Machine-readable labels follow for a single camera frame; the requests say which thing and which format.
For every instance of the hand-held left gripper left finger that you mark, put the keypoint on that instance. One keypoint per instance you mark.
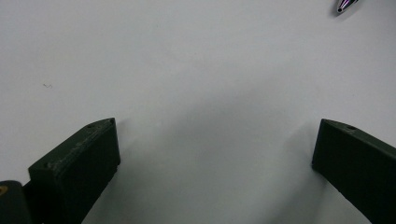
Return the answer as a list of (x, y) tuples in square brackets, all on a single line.
[(74, 171)]

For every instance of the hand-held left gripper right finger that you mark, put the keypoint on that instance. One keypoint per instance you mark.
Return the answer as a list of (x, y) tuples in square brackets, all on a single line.
[(358, 168)]

